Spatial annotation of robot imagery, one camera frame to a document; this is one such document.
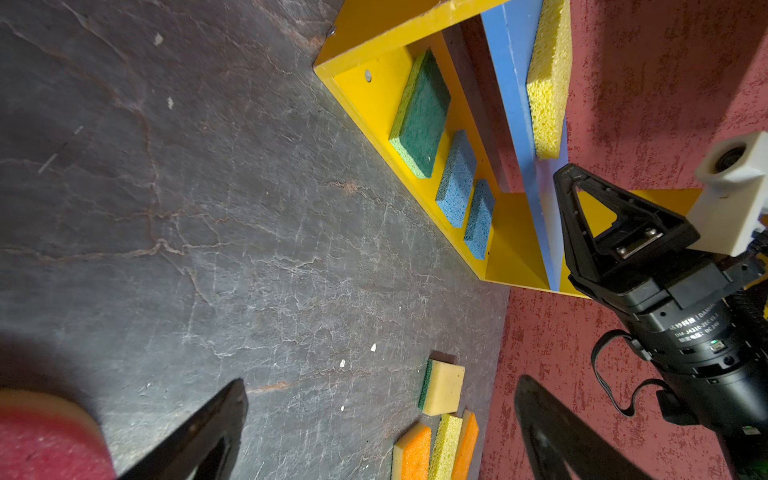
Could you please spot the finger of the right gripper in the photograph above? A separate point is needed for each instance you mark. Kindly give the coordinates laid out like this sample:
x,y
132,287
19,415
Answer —
x,y
640,222
581,254

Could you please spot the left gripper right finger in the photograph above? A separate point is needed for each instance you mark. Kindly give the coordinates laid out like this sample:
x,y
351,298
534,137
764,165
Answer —
x,y
559,444

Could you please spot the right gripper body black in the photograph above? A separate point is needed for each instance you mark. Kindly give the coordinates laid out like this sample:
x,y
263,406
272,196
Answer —
x,y
643,267

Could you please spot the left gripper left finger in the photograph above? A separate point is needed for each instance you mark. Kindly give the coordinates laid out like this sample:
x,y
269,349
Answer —
x,y
205,446

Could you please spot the yellow sponge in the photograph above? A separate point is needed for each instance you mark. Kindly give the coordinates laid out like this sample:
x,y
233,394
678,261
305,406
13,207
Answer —
x,y
445,448
549,75

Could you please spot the blue sponge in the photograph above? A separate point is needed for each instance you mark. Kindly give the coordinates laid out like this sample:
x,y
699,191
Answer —
x,y
456,184
480,220

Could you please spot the dark yellow scouring pad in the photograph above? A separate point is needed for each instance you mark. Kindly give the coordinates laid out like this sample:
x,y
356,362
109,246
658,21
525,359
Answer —
x,y
441,389

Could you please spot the orange sponge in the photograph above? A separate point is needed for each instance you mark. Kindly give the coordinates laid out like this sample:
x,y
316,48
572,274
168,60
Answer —
x,y
466,446
411,454

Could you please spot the green scouring sponge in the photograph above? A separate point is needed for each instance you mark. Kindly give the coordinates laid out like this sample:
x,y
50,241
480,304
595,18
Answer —
x,y
421,116

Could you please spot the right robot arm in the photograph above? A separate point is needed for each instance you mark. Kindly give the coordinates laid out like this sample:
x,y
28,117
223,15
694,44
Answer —
x,y
687,312

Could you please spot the yellow shelf pink blue boards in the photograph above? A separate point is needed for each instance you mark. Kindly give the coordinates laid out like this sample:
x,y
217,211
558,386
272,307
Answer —
x,y
630,105

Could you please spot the pink round smiley sponge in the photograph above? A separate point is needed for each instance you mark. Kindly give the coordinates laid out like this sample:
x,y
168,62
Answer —
x,y
48,437

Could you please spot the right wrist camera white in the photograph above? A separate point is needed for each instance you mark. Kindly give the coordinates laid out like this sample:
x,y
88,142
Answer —
x,y
734,195

